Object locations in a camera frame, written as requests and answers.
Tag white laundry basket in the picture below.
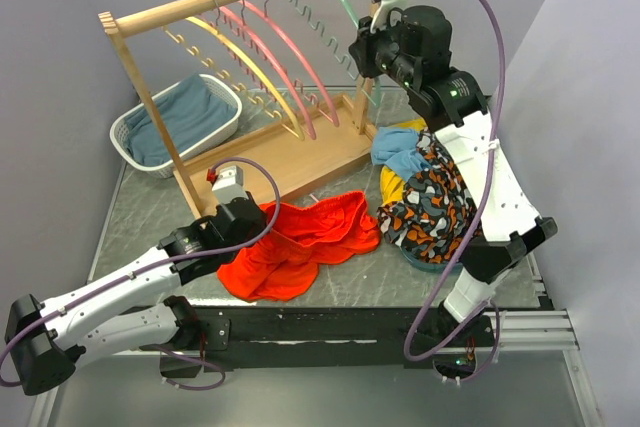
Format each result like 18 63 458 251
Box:
110 74 243 179

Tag yellow garment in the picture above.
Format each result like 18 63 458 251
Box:
380 119 426 205

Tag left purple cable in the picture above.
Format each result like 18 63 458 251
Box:
0 156 282 387

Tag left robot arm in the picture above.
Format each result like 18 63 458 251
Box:
1 195 268 396

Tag green hanger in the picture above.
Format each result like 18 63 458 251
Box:
286 0 382 107

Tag pink hanger left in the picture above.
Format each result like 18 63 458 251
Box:
212 0 316 140

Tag wooden clothes rack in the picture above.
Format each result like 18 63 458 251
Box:
99 0 376 217

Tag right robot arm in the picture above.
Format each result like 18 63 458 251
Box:
349 6 557 346

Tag blue-grey cloth in basket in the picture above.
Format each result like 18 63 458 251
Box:
123 74 242 167

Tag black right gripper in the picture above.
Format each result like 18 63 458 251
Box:
348 9 418 91

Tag light blue garment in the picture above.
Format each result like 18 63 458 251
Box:
371 127 429 181

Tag purple cable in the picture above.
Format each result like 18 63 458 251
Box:
0 156 282 387
389 0 506 362

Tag aluminium rail right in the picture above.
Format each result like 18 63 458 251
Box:
489 310 579 352

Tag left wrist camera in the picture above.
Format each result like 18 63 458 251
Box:
206 165 248 204

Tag yellow hanger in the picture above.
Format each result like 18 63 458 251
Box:
162 7 312 140

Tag pink hanger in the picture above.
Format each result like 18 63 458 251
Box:
239 0 340 127
212 0 316 140

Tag camouflage patterned shorts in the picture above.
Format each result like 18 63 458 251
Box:
377 129 477 263

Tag teal round tray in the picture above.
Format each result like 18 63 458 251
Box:
399 248 449 274

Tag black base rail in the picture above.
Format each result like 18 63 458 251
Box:
163 306 495 371

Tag orange shorts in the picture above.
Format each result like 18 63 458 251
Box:
217 191 380 302

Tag pink hanger right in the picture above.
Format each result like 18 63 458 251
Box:
239 0 340 127

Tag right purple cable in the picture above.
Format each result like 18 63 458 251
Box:
389 0 506 362

